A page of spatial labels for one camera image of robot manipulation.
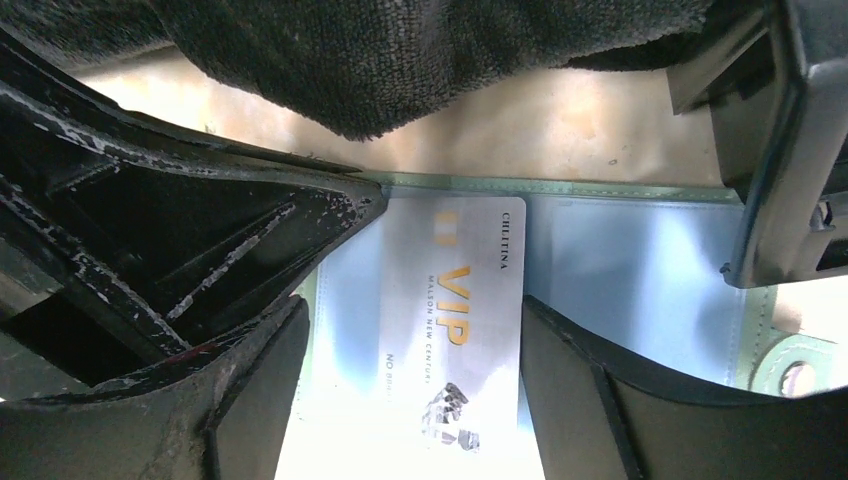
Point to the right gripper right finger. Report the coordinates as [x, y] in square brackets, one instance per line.
[601, 411]

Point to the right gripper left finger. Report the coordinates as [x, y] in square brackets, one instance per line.
[217, 411]

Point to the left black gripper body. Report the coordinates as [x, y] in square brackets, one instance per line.
[773, 75]

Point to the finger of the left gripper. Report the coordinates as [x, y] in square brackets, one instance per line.
[127, 241]

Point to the green leather card holder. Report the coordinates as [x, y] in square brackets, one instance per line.
[640, 267]

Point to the white VIP card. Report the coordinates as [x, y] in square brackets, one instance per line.
[451, 286]

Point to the black floral patterned blanket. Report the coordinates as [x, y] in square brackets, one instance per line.
[361, 68]

